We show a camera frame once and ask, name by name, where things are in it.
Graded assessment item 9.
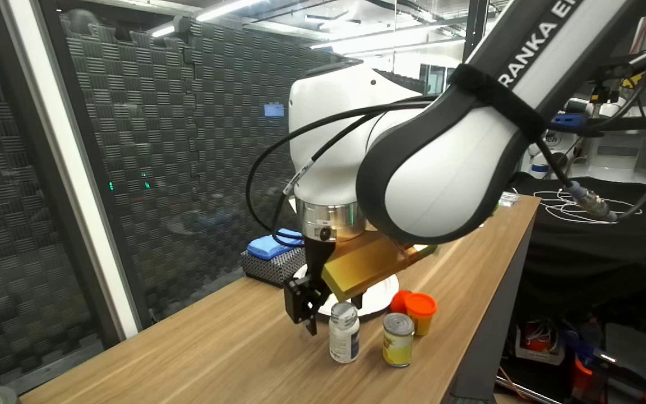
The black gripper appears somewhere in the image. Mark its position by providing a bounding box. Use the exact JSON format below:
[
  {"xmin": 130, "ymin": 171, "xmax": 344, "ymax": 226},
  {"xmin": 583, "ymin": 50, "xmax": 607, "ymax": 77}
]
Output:
[{"xmin": 282, "ymin": 236, "xmax": 341, "ymax": 336}]

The small green cap bottle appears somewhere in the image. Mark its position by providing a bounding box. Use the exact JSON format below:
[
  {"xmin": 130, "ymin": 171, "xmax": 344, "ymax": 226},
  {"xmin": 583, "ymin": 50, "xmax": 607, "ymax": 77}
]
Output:
[{"xmin": 327, "ymin": 300, "xmax": 363, "ymax": 365}]

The grey foam block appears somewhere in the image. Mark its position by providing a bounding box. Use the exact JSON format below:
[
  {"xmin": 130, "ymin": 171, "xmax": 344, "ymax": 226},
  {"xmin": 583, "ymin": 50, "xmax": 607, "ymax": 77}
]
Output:
[{"xmin": 237, "ymin": 244, "xmax": 310, "ymax": 287}]

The blue sponge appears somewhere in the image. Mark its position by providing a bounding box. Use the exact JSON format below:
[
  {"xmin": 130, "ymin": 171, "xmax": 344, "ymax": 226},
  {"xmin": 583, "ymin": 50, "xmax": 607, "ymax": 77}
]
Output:
[{"xmin": 247, "ymin": 226, "xmax": 304, "ymax": 262}]

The yellow label jar silver lid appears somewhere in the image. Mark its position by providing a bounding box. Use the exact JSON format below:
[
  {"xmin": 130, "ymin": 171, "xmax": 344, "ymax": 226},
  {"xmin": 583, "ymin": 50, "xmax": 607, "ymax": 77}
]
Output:
[{"xmin": 378, "ymin": 309, "xmax": 418, "ymax": 370}]

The orange lid container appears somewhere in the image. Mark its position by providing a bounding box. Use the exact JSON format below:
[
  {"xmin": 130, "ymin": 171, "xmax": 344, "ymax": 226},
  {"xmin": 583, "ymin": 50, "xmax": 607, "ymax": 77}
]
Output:
[{"xmin": 401, "ymin": 292, "xmax": 439, "ymax": 338}]

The black cloth covered table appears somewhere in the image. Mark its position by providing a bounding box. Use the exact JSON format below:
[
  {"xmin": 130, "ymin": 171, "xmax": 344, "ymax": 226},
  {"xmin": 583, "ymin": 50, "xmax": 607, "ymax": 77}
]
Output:
[{"xmin": 501, "ymin": 171, "xmax": 646, "ymax": 278}]

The tan wrist camera mount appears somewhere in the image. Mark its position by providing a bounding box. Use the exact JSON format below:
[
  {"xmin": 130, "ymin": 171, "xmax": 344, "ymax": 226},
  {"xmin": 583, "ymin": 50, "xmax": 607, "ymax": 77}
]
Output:
[{"xmin": 321, "ymin": 230, "xmax": 439, "ymax": 302}]

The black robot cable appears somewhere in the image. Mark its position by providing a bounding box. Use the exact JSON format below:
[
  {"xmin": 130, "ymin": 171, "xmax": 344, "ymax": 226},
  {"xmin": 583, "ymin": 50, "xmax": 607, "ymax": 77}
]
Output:
[{"xmin": 242, "ymin": 97, "xmax": 444, "ymax": 249}]

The long looped white cable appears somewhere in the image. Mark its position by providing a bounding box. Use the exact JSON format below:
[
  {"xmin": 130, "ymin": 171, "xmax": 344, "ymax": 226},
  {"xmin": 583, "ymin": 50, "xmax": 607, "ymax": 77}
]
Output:
[{"xmin": 538, "ymin": 187, "xmax": 646, "ymax": 229}]

